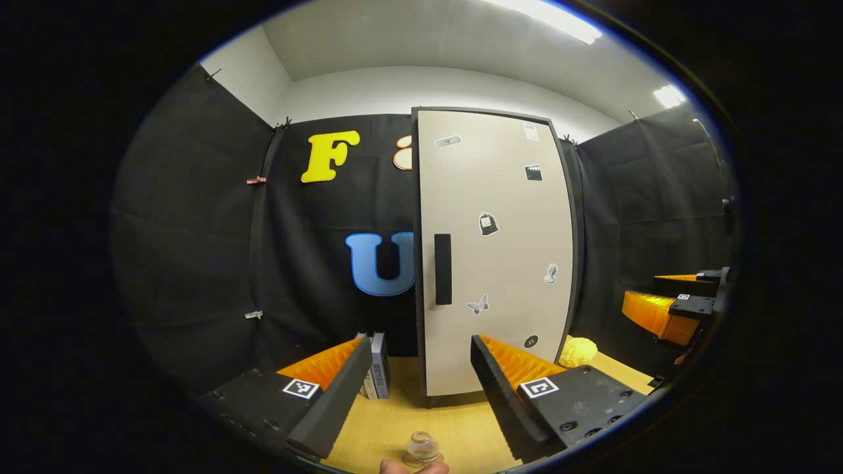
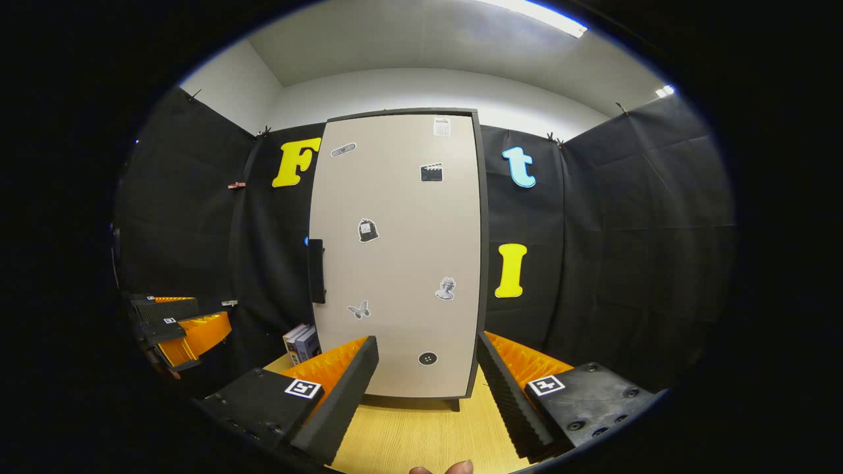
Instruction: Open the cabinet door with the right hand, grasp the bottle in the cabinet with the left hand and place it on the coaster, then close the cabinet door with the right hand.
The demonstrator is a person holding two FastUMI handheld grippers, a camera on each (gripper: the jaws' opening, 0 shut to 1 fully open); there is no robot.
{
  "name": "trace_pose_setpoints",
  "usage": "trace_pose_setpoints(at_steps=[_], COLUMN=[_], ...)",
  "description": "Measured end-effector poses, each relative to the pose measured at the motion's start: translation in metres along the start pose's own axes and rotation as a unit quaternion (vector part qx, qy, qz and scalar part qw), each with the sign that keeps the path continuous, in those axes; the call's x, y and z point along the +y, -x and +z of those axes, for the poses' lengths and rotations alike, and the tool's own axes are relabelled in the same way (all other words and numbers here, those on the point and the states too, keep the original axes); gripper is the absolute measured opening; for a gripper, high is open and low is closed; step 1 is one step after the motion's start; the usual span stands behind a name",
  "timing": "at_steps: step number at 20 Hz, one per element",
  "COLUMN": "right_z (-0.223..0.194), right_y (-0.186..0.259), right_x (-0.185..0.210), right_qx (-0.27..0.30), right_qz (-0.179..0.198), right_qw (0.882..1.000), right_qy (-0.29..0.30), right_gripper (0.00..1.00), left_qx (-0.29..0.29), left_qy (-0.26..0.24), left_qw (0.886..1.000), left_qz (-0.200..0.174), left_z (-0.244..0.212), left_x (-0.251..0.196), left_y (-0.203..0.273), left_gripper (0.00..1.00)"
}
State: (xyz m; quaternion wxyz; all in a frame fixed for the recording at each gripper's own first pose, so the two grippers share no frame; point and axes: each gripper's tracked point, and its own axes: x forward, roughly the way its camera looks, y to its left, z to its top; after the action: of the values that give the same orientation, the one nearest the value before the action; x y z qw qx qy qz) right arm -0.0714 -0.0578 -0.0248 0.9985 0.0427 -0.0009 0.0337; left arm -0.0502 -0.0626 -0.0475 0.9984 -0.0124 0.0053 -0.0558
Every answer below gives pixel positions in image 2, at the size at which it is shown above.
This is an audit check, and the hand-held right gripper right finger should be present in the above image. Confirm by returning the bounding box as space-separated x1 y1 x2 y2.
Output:
476 331 663 463

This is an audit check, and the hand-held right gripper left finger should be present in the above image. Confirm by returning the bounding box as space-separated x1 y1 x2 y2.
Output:
196 334 381 466

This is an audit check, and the beige cabinet door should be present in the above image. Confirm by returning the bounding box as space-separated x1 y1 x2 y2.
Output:
309 113 483 400

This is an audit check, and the dark grey cabinet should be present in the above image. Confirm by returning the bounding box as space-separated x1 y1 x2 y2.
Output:
308 107 490 413

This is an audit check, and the blue-grey spine book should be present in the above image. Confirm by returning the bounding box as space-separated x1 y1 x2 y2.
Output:
299 325 323 364

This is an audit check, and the grey spine book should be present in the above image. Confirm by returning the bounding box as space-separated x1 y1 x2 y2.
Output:
290 325 312 366

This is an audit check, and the white spine book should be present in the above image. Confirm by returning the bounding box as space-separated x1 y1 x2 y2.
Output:
283 323 305 364

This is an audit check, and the black backdrop cloth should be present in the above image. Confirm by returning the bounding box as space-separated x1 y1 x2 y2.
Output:
113 87 738 396

